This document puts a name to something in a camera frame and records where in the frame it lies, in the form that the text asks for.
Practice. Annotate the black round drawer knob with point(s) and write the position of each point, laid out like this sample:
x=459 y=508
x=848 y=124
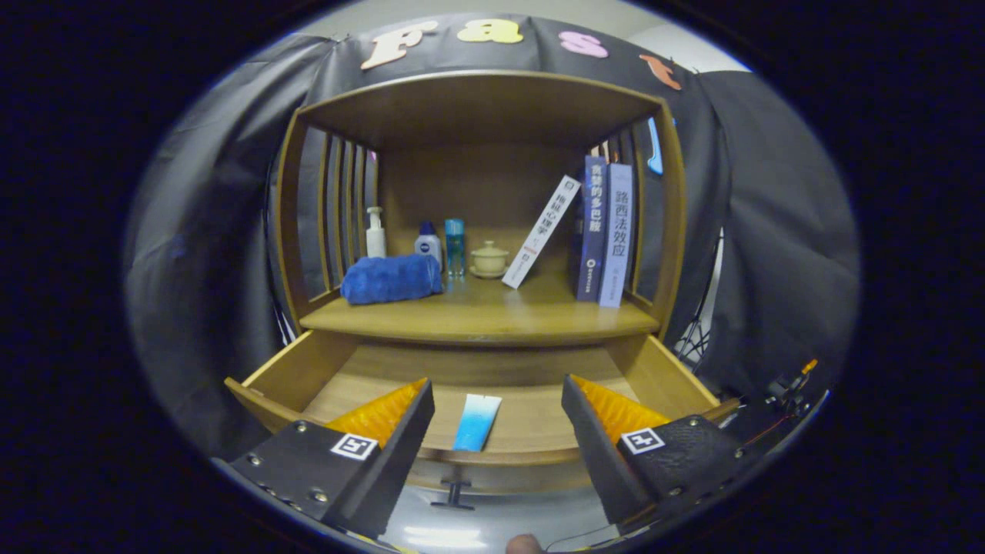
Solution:
x=454 y=496

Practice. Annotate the black tripod stand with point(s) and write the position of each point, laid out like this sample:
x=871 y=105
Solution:
x=696 y=338

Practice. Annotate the spare black orange gripper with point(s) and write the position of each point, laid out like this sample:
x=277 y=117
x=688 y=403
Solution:
x=785 y=385

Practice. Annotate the white pump bottle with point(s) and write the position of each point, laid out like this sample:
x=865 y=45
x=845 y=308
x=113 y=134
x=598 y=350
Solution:
x=375 y=238

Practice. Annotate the clear blue bottle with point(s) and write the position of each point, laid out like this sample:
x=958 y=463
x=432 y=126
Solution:
x=455 y=246

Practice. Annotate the white book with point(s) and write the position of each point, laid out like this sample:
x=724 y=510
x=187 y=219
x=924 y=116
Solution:
x=542 y=231

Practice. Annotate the pale lavender book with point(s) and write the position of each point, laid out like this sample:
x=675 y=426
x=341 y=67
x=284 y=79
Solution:
x=617 y=238

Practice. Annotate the blue white cosmetic tube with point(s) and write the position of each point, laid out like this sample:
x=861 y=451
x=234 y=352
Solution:
x=477 y=423

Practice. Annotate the wooden drawer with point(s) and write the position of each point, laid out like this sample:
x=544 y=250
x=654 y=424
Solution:
x=523 y=415

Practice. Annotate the white bottle with blue cap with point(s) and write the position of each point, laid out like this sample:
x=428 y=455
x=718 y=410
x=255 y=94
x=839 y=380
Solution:
x=428 y=245

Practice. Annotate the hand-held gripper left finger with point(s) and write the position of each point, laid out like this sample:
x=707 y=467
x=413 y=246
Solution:
x=385 y=477

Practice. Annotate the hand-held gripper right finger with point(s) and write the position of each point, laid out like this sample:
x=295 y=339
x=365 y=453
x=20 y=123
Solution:
x=600 y=454

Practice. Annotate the blue rolled towel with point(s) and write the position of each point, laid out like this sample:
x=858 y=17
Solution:
x=392 y=278

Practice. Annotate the dark blue book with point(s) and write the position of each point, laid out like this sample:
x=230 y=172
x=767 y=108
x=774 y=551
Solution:
x=592 y=231

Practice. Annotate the wooden countertop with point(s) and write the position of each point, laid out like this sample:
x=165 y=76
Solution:
x=500 y=308

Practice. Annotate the beige lidded tea cup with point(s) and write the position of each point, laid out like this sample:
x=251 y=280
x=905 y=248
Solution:
x=489 y=260

